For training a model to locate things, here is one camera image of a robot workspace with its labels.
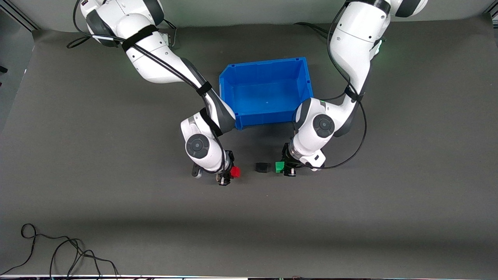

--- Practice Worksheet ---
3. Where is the dark grey table mat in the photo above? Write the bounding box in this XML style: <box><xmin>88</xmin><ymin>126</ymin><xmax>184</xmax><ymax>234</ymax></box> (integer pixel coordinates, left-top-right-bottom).
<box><xmin>0</xmin><ymin>16</ymin><xmax>498</xmax><ymax>277</ymax></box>

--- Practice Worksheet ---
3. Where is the blue plastic storage bin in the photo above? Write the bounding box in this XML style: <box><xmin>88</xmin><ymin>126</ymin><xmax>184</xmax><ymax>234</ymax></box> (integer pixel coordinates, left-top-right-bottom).
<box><xmin>219</xmin><ymin>57</ymin><xmax>314</xmax><ymax>130</ymax></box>

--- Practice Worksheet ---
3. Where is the black left arm base cable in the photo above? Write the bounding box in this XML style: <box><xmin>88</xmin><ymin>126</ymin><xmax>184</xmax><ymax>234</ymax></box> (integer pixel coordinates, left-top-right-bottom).
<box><xmin>294</xmin><ymin>22</ymin><xmax>332</xmax><ymax>40</ymax></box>

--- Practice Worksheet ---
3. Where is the black arm base cable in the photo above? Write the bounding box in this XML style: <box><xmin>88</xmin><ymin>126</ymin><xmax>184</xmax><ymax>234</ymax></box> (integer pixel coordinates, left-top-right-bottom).
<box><xmin>163</xmin><ymin>19</ymin><xmax>177</xmax><ymax>49</ymax></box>
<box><xmin>294</xmin><ymin>22</ymin><xmax>332</xmax><ymax>40</ymax></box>

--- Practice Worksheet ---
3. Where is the black right arm base cable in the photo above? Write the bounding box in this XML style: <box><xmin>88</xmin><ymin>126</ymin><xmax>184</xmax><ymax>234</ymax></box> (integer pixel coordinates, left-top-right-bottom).
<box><xmin>163</xmin><ymin>19</ymin><xmax>177</xmax><ymax>49</ymax></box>

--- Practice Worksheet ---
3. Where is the loose thin black cable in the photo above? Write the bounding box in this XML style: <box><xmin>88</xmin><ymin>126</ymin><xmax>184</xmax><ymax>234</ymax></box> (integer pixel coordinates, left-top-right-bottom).
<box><xmin>0</xmin><ymin>223</ymin><xmax>120</xmax><ymax>280</ymax></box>

